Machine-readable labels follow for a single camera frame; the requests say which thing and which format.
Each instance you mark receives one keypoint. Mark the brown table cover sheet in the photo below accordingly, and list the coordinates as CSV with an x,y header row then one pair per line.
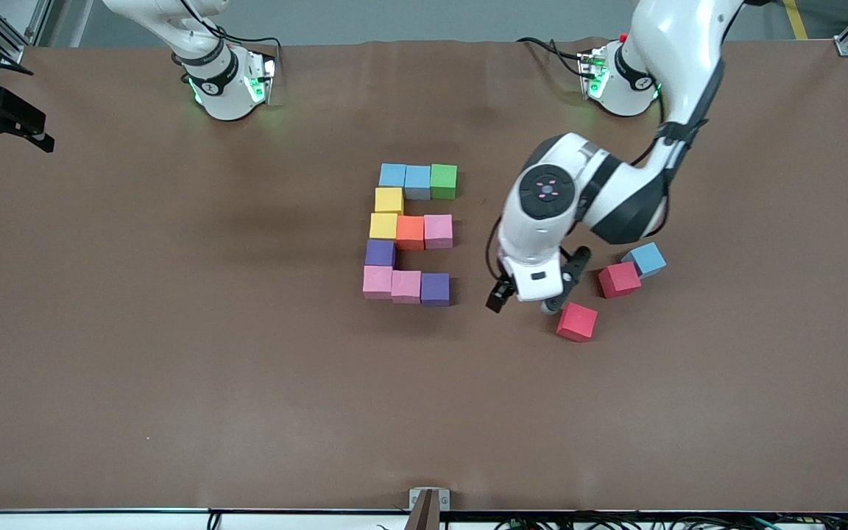
x,y
100,412

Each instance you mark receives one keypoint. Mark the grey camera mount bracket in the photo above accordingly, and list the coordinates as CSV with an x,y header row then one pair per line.
x,y
428,508

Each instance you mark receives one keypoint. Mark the pink foam cube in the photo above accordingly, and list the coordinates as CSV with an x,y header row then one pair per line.
x,y
438,231
377,282
406,287

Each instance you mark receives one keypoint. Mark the red foam cube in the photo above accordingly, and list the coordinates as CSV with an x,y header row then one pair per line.
x,y
577,322
619,280

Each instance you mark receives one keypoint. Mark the purple foam cube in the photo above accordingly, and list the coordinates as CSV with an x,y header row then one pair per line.
x,y
435,288
380,252

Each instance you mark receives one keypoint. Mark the light blue foam cube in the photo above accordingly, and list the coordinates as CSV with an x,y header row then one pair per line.
x,y
392,175
418,182
646,258

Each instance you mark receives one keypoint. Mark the orange foam cube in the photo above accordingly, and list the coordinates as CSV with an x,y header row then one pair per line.
x,y
410,232

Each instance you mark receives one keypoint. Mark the green foam cube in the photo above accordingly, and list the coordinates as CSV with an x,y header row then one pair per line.
x,y
444,182

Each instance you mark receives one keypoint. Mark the yellow foam cube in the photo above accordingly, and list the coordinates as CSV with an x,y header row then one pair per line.
x,y
389,200
383,226

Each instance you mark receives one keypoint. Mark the white table edge rail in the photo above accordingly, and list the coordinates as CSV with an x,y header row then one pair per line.
x,y
63,523

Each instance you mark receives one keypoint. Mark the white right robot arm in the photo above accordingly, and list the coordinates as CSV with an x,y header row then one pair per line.
x,y
210,73

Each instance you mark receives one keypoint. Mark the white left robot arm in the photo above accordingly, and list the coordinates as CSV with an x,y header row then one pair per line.
x,y
674,44

